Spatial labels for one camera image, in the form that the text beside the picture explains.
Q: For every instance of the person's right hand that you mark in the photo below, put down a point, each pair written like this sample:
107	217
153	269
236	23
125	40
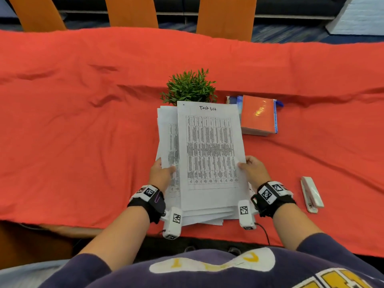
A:
256	173

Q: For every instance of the person's left hand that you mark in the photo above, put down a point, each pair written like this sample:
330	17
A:
160	176

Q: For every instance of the pile of printed papers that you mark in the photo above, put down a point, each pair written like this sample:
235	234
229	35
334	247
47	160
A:
168	131

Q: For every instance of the person's left forearm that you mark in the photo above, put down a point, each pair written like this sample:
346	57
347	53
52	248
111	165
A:
117	236

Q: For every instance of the person's right forearm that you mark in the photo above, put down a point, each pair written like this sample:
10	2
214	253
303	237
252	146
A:
294	224

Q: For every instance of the white stapler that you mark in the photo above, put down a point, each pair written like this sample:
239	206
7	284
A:
312	194

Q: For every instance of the orange notebook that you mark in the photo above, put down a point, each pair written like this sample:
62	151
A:
258	113

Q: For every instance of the blue pen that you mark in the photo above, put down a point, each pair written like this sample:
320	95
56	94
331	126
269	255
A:
279	103

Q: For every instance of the grey shoe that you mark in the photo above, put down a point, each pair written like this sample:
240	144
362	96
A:
190	249
234	251

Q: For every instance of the green plant in white pot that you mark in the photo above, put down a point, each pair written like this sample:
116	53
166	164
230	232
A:
189	86

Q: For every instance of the red tablecloth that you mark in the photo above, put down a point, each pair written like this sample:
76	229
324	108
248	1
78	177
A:
60	146

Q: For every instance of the navy sweatshirt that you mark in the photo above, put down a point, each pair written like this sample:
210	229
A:
210	278

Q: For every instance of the orange chair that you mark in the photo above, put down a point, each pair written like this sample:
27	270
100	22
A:
226	17
36	13
130	11

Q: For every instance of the black sofa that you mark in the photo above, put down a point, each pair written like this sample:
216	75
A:
300	4

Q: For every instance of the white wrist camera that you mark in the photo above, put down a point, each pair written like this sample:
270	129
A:
246	214
172	223

